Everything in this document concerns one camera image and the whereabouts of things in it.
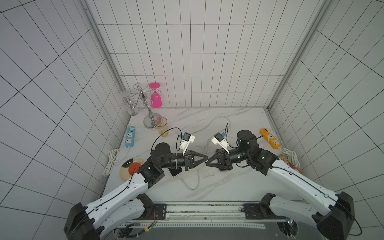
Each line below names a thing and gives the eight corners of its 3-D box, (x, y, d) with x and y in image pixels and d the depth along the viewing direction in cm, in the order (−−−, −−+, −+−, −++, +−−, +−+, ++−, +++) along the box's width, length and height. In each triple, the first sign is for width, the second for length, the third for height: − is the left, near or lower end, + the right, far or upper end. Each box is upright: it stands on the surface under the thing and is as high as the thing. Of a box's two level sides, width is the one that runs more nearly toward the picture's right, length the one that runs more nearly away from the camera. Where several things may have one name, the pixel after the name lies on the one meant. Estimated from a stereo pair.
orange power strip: (275, 149, 98) (277, 147, 95) (258, 131, 107) (260, 129, 104) (280, 147, 99) (283, 144, 96) (263, 129, 108) (265, 126, 106)
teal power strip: (126, 148, 98) (124, 145, 96) (127, 129, 108) (126, 126, 106) (134, 146, 99) (133, 144, 97) (135, 128, 109) (134, 125, 107)
